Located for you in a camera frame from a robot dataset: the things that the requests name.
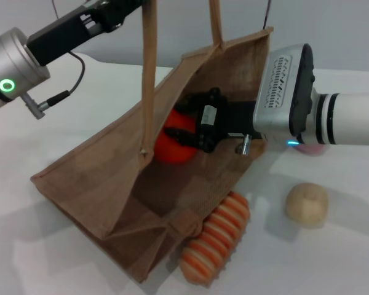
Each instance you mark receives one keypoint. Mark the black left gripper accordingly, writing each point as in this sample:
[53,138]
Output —
[67,33]

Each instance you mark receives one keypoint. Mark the brown jute handbag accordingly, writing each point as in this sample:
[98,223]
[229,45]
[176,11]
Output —
[95,184]

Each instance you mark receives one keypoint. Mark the pink toy peach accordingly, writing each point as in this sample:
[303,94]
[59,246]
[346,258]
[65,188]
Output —
[310,150]

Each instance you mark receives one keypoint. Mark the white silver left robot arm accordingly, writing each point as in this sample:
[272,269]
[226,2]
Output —
[9,61]

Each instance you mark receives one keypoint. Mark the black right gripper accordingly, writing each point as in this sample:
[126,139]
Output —
[230,120]

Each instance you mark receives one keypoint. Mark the beige round toy bun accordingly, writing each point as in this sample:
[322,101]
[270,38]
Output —
[306,204]

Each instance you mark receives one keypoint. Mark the orange cream striped toy bread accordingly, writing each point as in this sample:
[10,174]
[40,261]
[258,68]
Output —
[215,233]

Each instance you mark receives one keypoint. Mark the orange toy fruit with stem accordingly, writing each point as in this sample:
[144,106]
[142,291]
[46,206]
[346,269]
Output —
[172,150]

